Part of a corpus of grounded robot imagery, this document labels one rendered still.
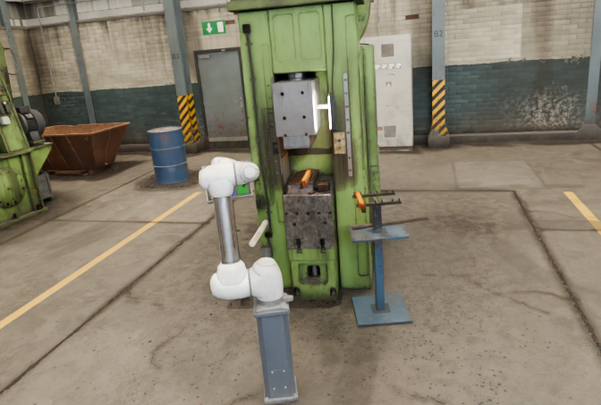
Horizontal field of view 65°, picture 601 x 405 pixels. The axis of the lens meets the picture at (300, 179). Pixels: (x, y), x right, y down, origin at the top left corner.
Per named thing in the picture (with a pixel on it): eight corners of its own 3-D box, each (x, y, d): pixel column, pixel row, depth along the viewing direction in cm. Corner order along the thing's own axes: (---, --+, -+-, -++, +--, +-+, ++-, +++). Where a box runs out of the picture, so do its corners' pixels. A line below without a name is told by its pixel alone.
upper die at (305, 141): (309, 147, 354) (308, 135, 352) (283, 148, 358) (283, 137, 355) (317, 137, 394) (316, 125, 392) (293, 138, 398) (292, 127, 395)
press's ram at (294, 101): (326, 134, 349) (323, 80, 339) (276, 137, 356) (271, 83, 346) (332, 124, 389) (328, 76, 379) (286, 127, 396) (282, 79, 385)
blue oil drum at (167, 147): (180, 184, 776) (171, 131, 752) (148, 184, 791) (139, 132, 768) (196, 174, 830) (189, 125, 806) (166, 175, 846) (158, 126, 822)
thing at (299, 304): (342, 314, 362) (342, 312, 362) (268, 313, 372) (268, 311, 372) (345, 288, 399) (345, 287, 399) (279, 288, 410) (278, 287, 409)
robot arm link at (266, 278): (285, 299, 262) (282, 264, 256) (253, 304, 259) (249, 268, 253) (282, 285, 277) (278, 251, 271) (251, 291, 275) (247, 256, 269)
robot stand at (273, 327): (298, 400, 277) (289, 310, 261) (264, 404, 276) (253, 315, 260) (295, 377, 296) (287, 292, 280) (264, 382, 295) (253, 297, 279)
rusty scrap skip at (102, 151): (100, 179, 861) (90, 133, 838) (17, 180, 911) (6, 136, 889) (138, 163, 972) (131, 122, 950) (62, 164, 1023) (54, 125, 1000)
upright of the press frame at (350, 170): (371, 289, 394) (358, -1, 333) (341, 289, 399) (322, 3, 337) (372, 265, 436) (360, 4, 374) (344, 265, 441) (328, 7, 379)
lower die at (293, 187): (313, 192, 364) (312, 181, 362) (288, 193, 367) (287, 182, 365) (319, 177, 404) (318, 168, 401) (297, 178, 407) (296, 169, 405)
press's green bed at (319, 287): (337, 301, 381) (334, 248, 368) (292, 300, 387) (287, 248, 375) (342, 270, 433) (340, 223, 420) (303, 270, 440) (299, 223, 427)
